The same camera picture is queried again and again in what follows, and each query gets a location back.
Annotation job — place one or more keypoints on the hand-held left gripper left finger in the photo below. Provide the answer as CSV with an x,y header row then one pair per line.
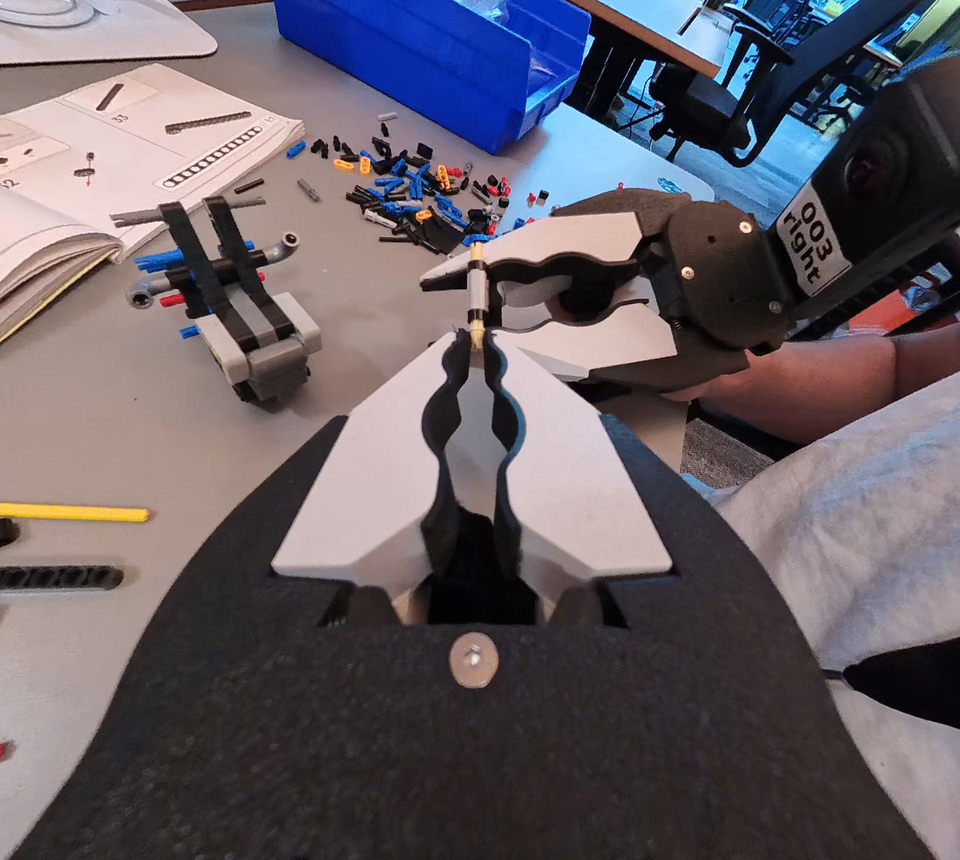
x,y
360,500

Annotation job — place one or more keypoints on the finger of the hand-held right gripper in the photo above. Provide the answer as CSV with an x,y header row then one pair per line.
x,y
570,238
600,350

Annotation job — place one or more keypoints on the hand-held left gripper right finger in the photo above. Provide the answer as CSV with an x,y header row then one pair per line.
x,y
585,500

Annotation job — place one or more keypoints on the small toy axle subassembly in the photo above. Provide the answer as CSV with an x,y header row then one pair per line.
x,y
476,290

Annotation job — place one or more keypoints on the partly built toy chassis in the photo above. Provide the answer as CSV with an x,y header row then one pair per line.
x,y
240,320

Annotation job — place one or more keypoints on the long black toy beam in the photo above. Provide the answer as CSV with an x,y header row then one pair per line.
x,y
60,578

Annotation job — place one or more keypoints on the person's right forearm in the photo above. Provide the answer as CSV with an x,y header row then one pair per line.
x,y
825,380

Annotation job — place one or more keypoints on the person's right hand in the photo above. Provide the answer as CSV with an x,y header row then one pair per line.
x,y
712,391

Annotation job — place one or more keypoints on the pile of small toy pieces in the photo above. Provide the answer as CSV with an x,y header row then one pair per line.
x,y
420,200

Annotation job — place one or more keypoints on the black office chair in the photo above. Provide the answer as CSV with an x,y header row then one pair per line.
x,y
765,80

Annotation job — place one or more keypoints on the grey office table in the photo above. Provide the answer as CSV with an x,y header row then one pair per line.
x,y
622,5

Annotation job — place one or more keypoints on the blue plastic bin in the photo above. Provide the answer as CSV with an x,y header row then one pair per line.
x,y
420,35

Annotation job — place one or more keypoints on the grey toy pin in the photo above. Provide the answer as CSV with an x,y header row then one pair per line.
x,y
308,190

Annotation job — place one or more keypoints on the person's white shirt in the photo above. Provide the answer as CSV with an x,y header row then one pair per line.
x,y
862,538

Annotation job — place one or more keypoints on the yellow toy axle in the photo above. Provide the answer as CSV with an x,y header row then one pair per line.
x,y
75,512

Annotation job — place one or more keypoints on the blue toy pin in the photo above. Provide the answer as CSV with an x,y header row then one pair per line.
x,y
295,149

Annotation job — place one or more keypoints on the short black toy axle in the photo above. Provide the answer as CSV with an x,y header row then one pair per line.
x,y
249,185

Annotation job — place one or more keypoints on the black badge reel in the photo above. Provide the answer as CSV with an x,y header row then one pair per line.
x,y
907,684

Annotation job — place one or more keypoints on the building instruction booklet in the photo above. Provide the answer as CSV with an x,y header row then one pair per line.
x,y
112,140

